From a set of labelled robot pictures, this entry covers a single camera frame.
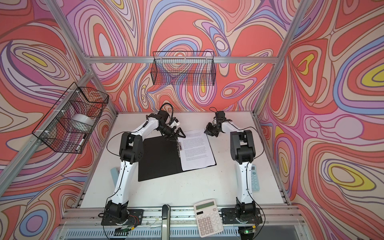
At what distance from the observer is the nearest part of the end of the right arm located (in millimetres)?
854

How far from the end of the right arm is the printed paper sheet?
68 mm

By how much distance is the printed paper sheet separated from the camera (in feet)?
3.04
